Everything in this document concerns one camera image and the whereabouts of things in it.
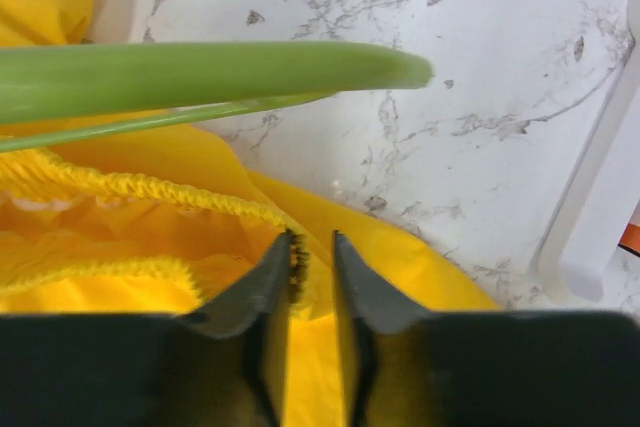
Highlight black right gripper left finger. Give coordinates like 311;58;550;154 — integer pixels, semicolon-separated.
1;232;293;426

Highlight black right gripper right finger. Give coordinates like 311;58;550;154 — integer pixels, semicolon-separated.
333;233;639;426

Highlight yellow shorts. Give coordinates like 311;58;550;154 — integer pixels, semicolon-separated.
0;0;501;427

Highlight silver clothes rack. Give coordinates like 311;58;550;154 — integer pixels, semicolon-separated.
537;0;639;307

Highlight green hanger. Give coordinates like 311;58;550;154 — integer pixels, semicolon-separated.
1;41;433;152

